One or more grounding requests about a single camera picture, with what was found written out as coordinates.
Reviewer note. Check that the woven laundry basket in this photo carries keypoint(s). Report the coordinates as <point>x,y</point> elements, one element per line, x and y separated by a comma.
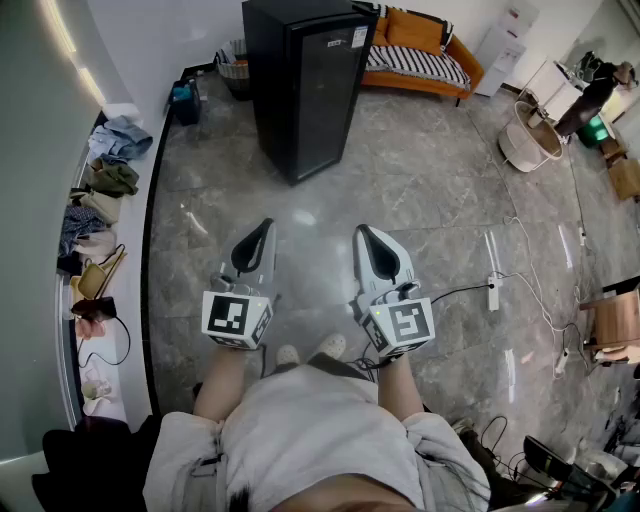
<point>232,75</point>

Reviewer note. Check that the white water dispenser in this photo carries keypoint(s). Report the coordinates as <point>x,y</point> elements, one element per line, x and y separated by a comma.
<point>500,60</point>

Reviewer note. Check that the person's cream shoe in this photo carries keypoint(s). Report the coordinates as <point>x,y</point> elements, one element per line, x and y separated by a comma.
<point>287,355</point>
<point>327,345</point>

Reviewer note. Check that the large black bag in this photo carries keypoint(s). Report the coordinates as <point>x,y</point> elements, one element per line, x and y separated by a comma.
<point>90,470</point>

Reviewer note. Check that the yellow bag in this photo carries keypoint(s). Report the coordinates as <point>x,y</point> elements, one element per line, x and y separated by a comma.
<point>90,280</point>

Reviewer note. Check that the white desk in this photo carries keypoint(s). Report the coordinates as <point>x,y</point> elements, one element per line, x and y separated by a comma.
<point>555,87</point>

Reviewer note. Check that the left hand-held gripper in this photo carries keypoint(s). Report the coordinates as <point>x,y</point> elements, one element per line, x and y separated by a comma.
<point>230,315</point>

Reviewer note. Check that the small orange cushion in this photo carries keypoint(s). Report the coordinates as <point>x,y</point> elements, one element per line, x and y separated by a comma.
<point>381,32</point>

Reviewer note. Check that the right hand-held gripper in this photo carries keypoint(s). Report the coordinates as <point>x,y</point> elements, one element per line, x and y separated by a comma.
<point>407,322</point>

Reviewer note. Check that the small white power strip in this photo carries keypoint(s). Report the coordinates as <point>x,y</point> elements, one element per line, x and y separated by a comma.
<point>562,364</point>

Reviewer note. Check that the black glass-door fridge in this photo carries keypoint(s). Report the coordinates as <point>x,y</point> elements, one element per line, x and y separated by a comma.
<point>310,100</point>

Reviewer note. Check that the small pink item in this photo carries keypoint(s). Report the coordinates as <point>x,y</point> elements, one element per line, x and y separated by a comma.
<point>90,330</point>

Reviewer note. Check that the blue checked cloth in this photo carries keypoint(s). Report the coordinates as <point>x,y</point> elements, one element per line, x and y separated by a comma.
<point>77,225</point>

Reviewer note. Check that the black-and-white striped blanket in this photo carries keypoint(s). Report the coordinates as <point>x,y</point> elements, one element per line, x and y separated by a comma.
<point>420,65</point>

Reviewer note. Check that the light blue denim garment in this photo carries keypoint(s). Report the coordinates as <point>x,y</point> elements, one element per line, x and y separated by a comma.
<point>125,140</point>

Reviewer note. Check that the white box with red label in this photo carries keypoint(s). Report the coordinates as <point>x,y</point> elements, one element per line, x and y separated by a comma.
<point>520,17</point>

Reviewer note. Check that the person's black trousers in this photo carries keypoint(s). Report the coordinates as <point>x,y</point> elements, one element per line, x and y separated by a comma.
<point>340,365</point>

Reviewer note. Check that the orange sofa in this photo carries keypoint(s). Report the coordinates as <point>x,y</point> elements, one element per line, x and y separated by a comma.
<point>466,56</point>

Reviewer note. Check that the green bin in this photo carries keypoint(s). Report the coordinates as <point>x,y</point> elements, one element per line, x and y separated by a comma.
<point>595,132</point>

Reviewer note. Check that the person's light grey shirt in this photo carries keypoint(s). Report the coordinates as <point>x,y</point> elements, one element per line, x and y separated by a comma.
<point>310,425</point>

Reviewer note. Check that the person's left forearm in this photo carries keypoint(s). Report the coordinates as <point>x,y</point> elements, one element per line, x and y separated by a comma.
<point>225,380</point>

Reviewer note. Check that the olive green garment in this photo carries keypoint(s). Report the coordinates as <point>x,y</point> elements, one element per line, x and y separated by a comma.
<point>117,179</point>

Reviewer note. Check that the person's right forearm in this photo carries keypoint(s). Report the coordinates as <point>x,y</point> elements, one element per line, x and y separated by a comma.
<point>397,390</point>

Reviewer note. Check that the black equipment pile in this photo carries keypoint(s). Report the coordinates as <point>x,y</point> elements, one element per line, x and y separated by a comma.
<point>555,467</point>

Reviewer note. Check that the small black pouch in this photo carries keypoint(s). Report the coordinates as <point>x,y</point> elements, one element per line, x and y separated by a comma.
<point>95,307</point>

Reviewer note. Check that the person's right cream shoe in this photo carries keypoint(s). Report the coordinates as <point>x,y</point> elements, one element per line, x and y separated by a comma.
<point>327,345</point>

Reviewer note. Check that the cream cloth bag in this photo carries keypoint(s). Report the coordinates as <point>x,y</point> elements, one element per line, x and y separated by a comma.
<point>97,244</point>

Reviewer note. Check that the person's left cream shoe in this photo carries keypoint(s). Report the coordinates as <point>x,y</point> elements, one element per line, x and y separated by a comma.
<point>287,355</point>

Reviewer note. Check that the round white wooden-top table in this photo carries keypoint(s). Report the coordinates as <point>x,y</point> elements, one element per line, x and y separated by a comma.
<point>525,142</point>

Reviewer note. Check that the dark blue storage crate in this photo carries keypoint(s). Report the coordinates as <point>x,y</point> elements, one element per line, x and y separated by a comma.
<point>187,107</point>

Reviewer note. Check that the wooden cabinet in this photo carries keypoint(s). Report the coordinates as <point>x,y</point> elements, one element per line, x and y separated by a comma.
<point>617,320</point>

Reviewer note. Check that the large orange cushion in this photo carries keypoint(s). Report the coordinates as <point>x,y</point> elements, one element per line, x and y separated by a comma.
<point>412,32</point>

